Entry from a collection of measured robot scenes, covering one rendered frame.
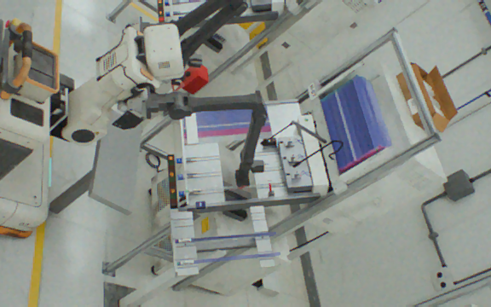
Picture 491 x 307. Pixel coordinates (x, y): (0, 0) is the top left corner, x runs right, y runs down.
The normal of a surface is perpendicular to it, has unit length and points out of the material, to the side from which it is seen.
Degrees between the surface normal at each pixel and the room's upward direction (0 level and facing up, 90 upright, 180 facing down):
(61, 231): 0
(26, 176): 0
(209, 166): 45
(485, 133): 90
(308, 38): 90
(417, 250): 91
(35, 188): 0
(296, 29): 90
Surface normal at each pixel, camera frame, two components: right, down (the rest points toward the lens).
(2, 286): 0.71, -0.49
